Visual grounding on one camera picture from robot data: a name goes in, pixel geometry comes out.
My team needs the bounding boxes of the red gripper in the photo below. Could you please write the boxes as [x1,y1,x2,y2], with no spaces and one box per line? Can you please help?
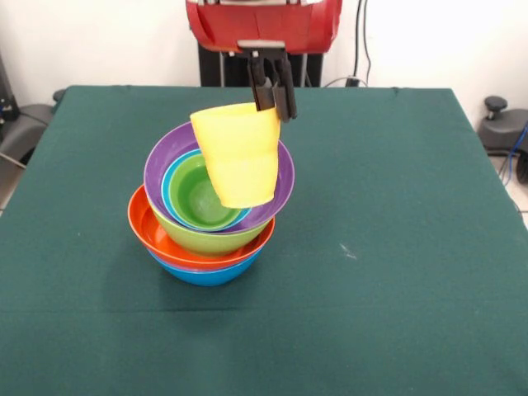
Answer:
[185,0,343,124]

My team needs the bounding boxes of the yellow plastic cup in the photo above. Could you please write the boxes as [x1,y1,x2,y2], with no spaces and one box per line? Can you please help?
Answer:
[189,102,282,210]

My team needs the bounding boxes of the green plastic cup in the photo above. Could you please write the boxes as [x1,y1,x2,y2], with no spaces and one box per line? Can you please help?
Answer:
[168,158,244,230]

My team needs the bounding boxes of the purple and green bowl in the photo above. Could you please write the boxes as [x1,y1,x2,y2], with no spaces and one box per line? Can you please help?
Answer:
[143,121,296,257]

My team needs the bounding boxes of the small cyan bowl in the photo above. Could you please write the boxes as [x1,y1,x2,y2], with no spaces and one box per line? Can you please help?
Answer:
[160,148,252,232]

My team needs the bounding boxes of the orange-red bowl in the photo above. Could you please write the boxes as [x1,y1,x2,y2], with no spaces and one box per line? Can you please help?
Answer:
[126,185,276,271]

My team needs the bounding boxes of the large blue bowl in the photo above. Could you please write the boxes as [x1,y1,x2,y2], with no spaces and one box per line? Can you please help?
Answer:
[148,247,265,288]

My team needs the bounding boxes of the dark green tablecloth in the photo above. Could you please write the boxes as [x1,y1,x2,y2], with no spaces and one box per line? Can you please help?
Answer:
[0,84,528,396]

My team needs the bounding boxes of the dark grey equipment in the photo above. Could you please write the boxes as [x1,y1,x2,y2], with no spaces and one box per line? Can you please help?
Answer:
[0,53,20,123]

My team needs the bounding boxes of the black wall cable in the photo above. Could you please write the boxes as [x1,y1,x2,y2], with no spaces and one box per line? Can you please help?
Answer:
[352,0,372,86]

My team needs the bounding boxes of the grey pedestal foot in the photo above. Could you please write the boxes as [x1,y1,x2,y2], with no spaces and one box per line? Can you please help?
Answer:
[0,89,67,166]
[478,96,528,152]

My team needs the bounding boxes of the blue cable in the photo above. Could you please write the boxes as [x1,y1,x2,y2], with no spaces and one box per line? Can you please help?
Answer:
[497,122,528,186]

